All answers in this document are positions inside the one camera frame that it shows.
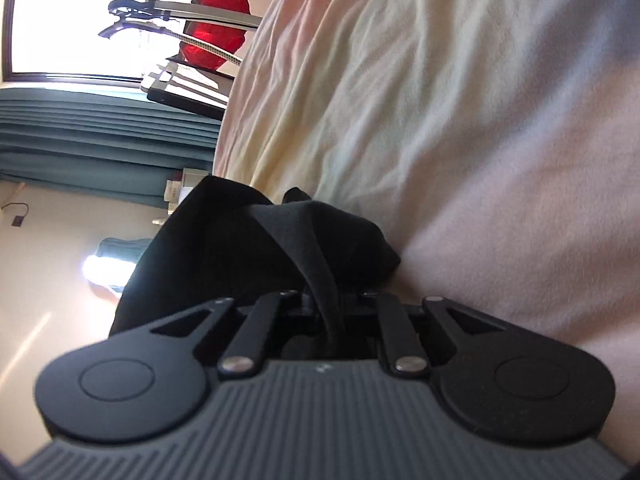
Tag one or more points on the black elastic-waist shorts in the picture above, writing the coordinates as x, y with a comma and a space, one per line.
225, 250

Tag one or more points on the teal towel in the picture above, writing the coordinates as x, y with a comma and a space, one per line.
120, 255

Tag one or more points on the black framed rack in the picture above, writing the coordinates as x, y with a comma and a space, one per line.
190, 92

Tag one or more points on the teal curtain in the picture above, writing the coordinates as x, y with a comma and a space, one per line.
100, 145

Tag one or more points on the black wall socket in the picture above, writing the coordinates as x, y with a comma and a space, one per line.
18, 220

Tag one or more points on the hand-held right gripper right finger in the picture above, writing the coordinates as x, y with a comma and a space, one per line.
390, 315

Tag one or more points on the black framed window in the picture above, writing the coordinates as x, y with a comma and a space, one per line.
65, 15

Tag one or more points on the garment steamer with silver pole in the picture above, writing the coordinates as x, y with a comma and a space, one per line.
200, 10

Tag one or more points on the pastel bed sheet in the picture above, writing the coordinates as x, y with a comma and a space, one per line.
450, 135

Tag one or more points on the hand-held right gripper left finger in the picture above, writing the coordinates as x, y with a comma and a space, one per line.
265, 315

